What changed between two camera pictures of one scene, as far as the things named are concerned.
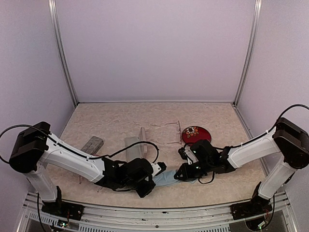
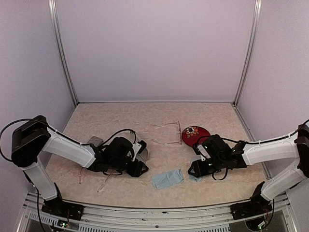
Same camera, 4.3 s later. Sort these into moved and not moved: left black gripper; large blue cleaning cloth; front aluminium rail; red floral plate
Moved: left black gripper
Not moved: red floral plate; large blue cleaning cloth; front aluminium rail
